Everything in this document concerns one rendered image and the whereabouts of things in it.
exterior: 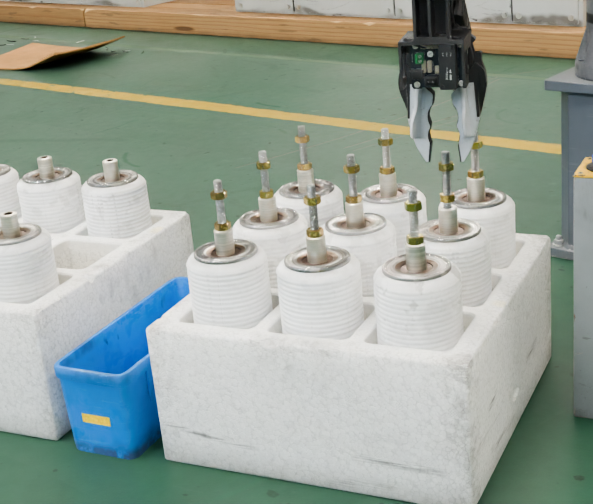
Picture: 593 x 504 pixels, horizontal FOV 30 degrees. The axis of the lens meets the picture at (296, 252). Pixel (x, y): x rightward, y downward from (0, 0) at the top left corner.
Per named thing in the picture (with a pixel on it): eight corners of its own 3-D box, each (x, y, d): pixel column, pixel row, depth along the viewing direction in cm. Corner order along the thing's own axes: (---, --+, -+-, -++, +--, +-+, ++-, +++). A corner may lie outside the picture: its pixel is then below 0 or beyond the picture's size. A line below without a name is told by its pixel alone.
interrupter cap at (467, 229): (437, 249, 126) (437, 244, 126) (405, 231, 133) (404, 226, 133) (493, 235, 129) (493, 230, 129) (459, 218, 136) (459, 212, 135)
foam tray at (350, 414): (295, 328, 169) (284, 217, 163) (552, 357, 153) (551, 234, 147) (164, 460, 137) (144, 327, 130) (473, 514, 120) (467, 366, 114)
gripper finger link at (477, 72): (450, 122, 125) (436, 47, 123) (452, 118, 127) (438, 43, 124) (492, 115, 124) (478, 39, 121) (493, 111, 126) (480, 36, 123)
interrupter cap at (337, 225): (313, 226, 138) (313, 221, 137) (365, 212, 141) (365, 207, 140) (345, 243, 131) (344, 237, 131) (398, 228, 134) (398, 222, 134)
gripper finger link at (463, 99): (454, 173, 123) (439, 93, 120) (461, 158, 129) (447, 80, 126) (482, 169, 122) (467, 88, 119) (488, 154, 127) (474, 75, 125)
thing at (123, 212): (120, 278, 176) (103, 169, 170) (172, 283, 172) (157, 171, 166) (86, 302, 168) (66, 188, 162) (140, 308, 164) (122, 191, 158)
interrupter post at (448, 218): (445, 238, 130) (444, 211, 128) (434, 232, 132) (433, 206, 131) (463, 234, 130) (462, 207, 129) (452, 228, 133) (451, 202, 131)
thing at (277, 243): (248, 334, 152) (234, 210, 146) (318, 330, 151) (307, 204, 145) (243, 366, 143) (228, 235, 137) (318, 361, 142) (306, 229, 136)
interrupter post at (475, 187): (481, 205, 139) (480, 180, 138) (463, 203, 141) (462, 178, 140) (489, 199, 141) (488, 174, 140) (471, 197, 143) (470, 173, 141)
